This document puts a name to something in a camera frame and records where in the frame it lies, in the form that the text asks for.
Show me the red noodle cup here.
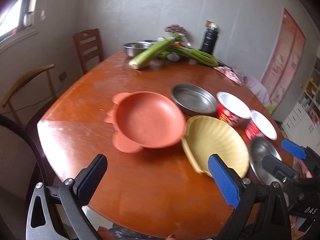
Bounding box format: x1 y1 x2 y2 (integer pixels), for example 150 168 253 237
245 110 277 140
216 92 252 127

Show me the yellow scalloped plate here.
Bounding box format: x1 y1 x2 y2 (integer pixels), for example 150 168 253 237
182 115 249 178

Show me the orange bear-shaped plate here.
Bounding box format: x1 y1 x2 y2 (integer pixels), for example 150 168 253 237
105 91 185 153

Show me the steel pan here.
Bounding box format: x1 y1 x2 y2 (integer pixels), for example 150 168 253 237
170 83 217 116

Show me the white shelf cabinet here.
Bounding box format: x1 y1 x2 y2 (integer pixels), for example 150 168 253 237
281 58 320 153

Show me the dark round chair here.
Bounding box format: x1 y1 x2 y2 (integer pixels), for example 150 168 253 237
1 115 55 239

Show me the pink child clothing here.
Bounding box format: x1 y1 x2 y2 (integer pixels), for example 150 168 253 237
241 74 270 107

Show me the pink Hello Kitty poster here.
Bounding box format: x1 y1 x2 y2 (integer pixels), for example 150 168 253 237
261 9 306 110

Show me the pink cloth on table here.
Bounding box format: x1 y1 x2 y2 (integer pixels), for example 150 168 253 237
214 66 242 85

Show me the light wood armchair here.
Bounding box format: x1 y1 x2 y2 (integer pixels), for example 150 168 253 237
1 63 58 128

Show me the black thermos bottle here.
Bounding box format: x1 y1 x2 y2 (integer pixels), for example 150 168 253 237
200 20 219 55

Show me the brown wooden chair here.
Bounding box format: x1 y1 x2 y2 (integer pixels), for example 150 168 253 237
72 28 104 75

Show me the white mesh fruit wrap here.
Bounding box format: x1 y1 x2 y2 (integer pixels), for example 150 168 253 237
167 53 180 62

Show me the steel mixing bowl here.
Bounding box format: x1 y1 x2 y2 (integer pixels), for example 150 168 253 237
123 41 152 59

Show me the large celery stalk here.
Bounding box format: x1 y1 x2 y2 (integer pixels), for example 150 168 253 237
129 33 183 70

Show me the dried flower bouquet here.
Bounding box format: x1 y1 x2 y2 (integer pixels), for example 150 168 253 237
164 24 187 36

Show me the window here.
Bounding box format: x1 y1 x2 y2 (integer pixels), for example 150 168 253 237
1 0 34 41

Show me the wall power socket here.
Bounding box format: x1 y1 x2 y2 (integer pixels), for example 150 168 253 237
59 72 67 82

